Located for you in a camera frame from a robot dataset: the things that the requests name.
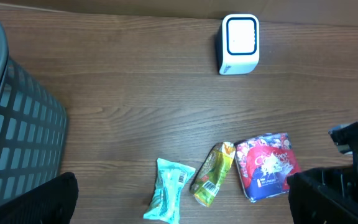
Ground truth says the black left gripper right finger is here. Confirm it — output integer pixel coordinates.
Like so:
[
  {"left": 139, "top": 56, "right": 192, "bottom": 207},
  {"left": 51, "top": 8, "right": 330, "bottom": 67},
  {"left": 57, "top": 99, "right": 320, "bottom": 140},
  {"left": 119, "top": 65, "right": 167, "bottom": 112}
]
[{"left": 287, "top": 172, "right": 358, "bottom": 223}]

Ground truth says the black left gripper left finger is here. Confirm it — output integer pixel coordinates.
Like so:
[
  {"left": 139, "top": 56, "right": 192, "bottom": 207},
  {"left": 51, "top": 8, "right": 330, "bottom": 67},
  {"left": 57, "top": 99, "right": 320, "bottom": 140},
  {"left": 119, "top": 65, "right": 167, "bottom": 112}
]
[{"left": 0, "top": 172, "right": 78, "bottom": 224}]

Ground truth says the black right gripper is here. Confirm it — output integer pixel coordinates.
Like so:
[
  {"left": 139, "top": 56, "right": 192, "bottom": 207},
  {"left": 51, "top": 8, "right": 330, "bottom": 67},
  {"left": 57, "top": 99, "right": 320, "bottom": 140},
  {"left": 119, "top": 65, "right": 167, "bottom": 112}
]
[{"left": 303, "top": 166, "right": 358, "bottom": 213}]

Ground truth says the red purple tissue pack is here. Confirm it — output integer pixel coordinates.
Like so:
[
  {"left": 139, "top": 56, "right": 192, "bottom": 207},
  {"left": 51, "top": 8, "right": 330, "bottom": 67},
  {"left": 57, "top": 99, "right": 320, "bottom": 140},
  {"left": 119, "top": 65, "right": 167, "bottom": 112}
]
[{"left": 234, "top": 133, "right": 301, "bottom": 202}]

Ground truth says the green juice carton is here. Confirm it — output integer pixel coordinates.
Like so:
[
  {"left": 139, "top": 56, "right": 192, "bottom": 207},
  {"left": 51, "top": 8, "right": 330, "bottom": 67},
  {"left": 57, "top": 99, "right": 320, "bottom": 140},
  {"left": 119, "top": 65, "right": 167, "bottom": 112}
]
[{"left": 190, "top": 142, "right": 236, "bottom": 207}]

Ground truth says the teal snack packet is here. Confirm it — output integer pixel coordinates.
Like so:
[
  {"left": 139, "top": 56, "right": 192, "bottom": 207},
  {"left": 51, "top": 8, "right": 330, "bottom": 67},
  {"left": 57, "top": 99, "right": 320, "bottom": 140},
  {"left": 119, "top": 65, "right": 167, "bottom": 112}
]
[{"left": 143, "top": 158, "right": 196, "bottom": 224}]

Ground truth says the white barcode scanner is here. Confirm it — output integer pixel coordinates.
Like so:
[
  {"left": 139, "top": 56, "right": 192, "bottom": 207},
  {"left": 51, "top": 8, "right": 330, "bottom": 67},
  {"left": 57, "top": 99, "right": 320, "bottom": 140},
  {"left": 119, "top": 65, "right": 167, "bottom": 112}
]
[{"left": 215, "top": 14, "right": 260, "bottom": 75}]

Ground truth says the grey plastic lattice basket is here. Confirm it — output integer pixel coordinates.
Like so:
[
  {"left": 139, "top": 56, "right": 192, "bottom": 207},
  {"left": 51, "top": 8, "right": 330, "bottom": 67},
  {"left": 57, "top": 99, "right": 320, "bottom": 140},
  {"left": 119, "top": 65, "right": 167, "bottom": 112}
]
[{"left": 0, "top": 23, "right": 68, "bottom": 206}]

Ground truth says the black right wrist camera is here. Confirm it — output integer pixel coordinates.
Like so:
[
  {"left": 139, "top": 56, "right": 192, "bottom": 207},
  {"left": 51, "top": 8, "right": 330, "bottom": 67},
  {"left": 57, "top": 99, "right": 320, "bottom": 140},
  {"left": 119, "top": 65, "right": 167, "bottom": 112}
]
[{"left": 328, "top": 121, "right": 358, "bottom": 178}]

